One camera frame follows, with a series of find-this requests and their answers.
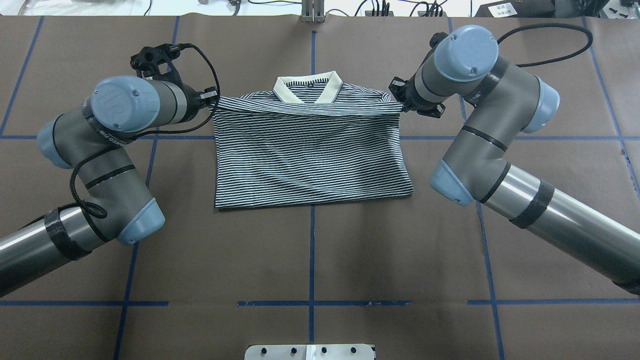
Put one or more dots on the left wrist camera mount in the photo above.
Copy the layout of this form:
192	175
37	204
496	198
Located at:
156	63

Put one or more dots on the black box with label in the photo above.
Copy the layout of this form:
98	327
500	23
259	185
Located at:
517	9

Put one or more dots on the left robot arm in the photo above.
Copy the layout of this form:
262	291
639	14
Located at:
111	200

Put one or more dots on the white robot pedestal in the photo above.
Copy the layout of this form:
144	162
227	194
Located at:
341	351

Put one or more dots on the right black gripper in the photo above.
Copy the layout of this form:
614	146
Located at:
411	98

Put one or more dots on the aluminium frame post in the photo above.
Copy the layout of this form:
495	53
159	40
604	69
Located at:
313	11

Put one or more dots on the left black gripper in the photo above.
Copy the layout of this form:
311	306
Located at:
192	103

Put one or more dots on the striped polo shirt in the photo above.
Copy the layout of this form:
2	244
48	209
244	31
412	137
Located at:
309	140

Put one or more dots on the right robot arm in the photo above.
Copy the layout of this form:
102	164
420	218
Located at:
508	100

